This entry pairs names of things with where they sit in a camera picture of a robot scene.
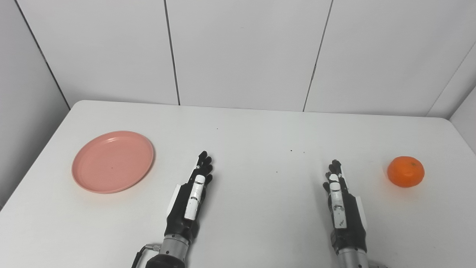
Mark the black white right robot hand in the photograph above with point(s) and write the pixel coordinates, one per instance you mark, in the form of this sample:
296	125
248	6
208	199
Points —
351	223

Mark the pink round plate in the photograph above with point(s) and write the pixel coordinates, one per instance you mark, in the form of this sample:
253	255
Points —
112	162

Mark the orange fruit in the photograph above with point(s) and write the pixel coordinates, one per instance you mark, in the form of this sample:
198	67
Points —
405	172

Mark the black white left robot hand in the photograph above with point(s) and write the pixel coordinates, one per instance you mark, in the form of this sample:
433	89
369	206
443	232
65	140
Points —
182	208

